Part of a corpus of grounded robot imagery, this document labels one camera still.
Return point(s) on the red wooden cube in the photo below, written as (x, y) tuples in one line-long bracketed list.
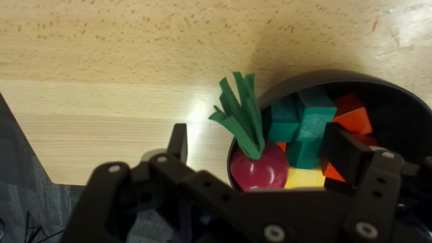
[(353, 120)]

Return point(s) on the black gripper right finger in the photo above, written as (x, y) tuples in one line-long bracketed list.
[(382, 189)]

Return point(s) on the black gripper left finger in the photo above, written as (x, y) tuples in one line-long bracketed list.
[(135, 202)]

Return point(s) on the yellow wooden block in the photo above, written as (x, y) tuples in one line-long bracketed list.
[(305, 177)]

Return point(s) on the large green wooden block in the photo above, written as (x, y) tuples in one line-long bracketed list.
[(317, 116)]

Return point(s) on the red toy radish green leaves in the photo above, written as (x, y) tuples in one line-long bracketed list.
[(258, 173)]

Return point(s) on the black bowl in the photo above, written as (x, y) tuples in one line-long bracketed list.
[(396, 121)]

